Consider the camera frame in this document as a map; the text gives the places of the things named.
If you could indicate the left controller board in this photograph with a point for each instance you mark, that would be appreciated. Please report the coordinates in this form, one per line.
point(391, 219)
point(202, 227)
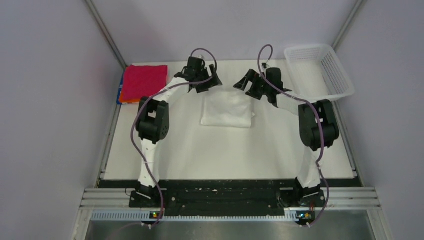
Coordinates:
point(151, 215)

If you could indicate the right aluminium frame post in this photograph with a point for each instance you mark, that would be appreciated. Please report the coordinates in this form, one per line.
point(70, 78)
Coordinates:
point(353, 14)

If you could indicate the black mounting base rail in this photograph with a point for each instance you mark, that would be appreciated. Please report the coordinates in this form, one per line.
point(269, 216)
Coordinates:
point(215, 198)

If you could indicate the red folded t-shirt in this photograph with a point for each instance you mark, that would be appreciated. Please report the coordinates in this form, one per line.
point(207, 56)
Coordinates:
point(145, 79)

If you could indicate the aluminium frame post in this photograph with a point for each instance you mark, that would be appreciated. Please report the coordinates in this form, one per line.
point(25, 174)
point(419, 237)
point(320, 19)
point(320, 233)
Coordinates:
point(353, 14)
point(94, 12)

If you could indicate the blue folded t-shirt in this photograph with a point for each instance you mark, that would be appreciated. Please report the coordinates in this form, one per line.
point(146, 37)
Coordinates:
point(118, 101)

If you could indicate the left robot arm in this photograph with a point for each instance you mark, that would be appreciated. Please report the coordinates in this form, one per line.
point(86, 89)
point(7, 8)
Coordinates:
point(152, 122)

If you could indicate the left aluminium frame post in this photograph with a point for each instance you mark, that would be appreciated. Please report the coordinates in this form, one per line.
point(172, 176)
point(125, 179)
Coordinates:
point(94, 12)

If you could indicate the right controller board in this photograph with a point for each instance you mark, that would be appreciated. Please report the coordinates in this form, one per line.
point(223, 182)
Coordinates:
point(300, 216)

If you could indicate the white plastic basket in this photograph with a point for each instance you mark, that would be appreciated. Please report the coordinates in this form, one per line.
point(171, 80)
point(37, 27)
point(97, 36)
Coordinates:
point(317, 73)

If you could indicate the white printed t-shirt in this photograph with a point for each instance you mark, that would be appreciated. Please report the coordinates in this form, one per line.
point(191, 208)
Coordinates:
point(227, 109)

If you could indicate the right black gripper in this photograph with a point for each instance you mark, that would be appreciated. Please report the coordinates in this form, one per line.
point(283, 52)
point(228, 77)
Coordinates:
point(250, 77)

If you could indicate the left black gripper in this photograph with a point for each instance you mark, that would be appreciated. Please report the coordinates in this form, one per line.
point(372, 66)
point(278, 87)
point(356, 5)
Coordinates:
point(214, 81)

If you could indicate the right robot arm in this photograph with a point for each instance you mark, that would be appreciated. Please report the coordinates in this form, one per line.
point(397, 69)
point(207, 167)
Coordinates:
point(318, 129)

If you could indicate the controller board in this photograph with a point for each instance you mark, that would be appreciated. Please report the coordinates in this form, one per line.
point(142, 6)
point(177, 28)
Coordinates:
point(300, 216)
point(151, 215)

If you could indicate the orange folded t-shirt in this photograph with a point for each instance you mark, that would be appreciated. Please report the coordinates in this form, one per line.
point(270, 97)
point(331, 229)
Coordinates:
point(130, 97)

